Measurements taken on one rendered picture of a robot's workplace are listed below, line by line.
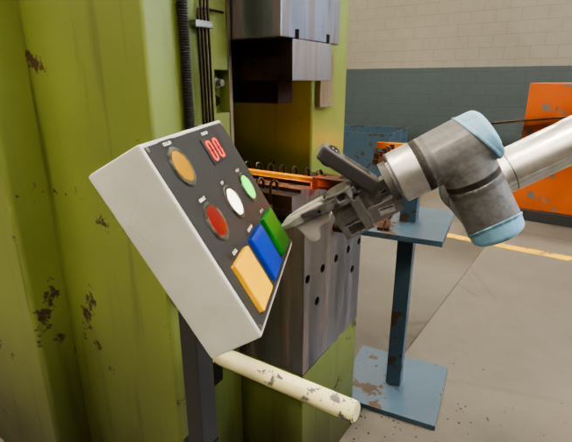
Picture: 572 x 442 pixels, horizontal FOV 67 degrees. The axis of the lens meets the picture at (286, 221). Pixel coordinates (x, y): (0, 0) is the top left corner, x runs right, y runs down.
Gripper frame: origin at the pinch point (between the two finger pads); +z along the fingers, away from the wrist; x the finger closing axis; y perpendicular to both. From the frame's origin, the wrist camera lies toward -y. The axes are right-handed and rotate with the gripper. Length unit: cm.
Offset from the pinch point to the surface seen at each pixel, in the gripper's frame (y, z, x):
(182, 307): -2.0, 10.1, -27.0
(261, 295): 3.0, 2.2, -22.0
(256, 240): -2.0, 2.2, -12.4
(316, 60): -24, -16, 46
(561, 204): 178, -139, 339
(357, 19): -108, -94, 894
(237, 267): -2.5, 2.3, -23.6
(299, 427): 64, 37, 30
